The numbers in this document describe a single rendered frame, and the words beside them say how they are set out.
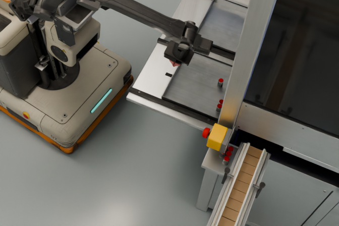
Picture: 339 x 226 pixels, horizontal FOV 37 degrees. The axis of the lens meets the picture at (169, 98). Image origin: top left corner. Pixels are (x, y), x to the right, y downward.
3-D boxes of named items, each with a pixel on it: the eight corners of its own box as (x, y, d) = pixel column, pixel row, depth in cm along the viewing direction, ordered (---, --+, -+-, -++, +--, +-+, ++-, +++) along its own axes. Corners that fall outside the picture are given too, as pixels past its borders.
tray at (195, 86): (258, 81, 216) (260, 77, 213) (237, 131, 203) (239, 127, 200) (185, 54, 222) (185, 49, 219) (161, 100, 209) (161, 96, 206)
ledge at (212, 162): (244, 153, 201) (245, 151, 199) (233, 180, 194) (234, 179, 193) (212, 139, 203) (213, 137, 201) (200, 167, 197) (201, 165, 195)
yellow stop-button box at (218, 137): (230, 137, 193) (232, 129, 187) (223, 153, 189) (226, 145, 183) (212, 130, 194) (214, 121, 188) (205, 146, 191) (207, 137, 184)
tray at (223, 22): (281, 25, 232) (283, 21, 229) (264, 68, 220) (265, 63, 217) (213, 1, 238) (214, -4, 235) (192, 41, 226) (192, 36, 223)
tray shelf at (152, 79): (283, 20, 236) (284, 18, 235) (232, 143, 203) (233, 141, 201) (189, -13, 245) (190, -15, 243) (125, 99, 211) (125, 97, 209)
